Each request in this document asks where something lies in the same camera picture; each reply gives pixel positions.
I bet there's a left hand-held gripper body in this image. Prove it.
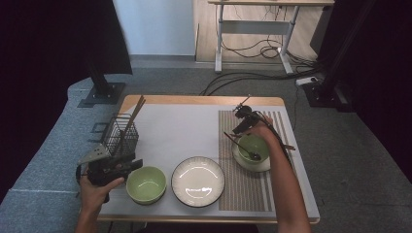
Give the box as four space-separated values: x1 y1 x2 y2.
77 144 125 187

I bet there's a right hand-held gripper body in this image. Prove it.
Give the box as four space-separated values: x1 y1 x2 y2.
232 95 261 128

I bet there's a black spoon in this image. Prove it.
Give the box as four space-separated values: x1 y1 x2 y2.
223 131 262 162

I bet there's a green bowl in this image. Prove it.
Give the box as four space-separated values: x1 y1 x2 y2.
237 133 270 164
125 165 168 206

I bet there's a black wire basket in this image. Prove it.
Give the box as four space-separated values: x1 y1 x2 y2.
93 113 140 169

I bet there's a white plate with dark rim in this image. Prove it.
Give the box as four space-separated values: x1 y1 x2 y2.
231 142 272 173
170 155 225 209

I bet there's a person's right hand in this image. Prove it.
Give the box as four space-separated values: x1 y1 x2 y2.
245 116 277 144

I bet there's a person's left hand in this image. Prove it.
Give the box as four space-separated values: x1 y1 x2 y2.
79 174 125 214

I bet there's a light grey table cover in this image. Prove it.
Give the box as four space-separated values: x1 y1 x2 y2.
85 103 321 220

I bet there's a brown and white striped placemat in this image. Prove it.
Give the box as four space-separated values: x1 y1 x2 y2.
218 110 295 213

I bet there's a white power strip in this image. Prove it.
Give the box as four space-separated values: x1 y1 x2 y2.
295 76 320 87

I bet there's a black stand with base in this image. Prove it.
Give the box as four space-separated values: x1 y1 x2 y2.
85 59 126 106
302 0 378 113

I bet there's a white-framed desk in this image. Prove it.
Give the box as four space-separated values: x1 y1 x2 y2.
208 0 335 75

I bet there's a dark curtain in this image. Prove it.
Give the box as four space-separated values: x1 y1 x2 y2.
0 0 134 203
309 0 412 183

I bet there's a right hand-held gripper cable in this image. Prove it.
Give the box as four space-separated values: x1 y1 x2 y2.
247 110 294 169

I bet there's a black floor cable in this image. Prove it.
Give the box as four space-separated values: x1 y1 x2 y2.
203 67 322 97
198 66 324 97

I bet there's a thin black cable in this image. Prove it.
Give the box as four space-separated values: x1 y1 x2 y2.
292 84 300 132

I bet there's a tangle of black cables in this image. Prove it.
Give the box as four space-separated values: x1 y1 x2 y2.
222 4 320 66

